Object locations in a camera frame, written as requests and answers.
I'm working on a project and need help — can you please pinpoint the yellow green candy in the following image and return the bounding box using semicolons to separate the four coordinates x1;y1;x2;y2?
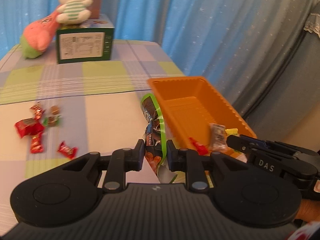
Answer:
225;128;239;136

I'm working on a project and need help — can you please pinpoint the clear dark snack packet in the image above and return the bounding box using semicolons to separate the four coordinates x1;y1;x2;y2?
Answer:
209;123;227;152

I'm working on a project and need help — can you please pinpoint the green white snack bag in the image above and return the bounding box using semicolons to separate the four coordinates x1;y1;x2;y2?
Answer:
140;93;177;184

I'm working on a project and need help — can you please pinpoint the small red candy packet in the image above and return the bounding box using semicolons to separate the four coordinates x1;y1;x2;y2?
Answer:
57;141;78;159

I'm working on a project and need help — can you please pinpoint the green brown candy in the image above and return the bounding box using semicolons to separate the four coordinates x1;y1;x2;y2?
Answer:
42;115;61;127

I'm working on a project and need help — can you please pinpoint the red patterned candy wrapper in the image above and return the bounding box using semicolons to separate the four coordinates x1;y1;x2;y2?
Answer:
30;102;45;121

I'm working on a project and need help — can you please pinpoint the red foil packet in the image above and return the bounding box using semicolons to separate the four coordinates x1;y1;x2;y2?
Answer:
15;118;44;138

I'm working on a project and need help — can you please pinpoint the large red snack packet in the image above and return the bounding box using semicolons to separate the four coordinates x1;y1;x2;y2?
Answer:
189;137;209;156

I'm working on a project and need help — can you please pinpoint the brown cube candy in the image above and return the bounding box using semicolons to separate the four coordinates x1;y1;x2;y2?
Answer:
50;105;60;115

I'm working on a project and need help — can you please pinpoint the person right hand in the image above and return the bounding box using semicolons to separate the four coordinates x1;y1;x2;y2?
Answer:
296;199;320;223

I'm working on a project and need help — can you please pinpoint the orange plastic tray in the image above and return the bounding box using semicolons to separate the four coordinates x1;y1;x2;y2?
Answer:
148;76;256;153

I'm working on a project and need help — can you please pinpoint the plaid tablecloth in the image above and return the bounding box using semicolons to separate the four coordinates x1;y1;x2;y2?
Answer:
1;40;182;234

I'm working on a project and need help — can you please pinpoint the blue star curtain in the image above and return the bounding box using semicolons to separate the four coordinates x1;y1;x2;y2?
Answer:
0;0;320;131

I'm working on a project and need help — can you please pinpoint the green white carton box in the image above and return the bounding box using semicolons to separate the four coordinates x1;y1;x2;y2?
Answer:
56;14;114;64

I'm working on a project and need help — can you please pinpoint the grey lace cloth cover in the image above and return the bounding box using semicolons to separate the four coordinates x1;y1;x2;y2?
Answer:
304;12;320;37

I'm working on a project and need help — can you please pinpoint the pink green plush toy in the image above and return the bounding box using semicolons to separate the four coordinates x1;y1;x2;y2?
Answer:
20;5;60;59

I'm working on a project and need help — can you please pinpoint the white bunny plush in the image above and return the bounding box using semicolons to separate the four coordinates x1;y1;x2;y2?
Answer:
56;0;93;25

